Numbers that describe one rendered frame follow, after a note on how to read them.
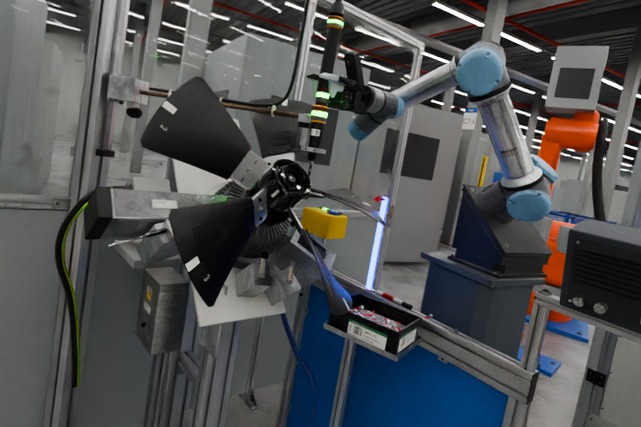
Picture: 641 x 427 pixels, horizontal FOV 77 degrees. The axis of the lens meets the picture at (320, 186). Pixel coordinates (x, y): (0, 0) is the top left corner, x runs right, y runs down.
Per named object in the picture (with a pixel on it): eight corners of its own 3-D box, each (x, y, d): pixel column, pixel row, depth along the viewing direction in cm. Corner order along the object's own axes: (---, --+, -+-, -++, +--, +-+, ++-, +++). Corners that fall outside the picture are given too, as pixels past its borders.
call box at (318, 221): (299, 232, 164) (303, 206, 163) (318, 232, 171) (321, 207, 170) (324, 242, 152) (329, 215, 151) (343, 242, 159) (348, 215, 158)
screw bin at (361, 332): (324, 326, 116) (329, 303, 116) (354, 313, 130) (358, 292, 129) (393, 359, 104) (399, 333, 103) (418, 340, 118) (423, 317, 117)
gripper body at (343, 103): (342, 107, 112) (371, 115, 120) (348, 75, 111) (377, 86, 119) (324, 106, 118) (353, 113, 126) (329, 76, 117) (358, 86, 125)
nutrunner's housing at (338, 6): (302, 159, 111) (331, -11, 107) (306, 159, 115) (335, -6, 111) (316, 161, 110) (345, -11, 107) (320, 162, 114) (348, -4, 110)
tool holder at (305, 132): (290, 148, 110) (296, 111, 110) (298, 149, 117) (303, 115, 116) (321, 153, 108) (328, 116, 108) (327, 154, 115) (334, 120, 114)
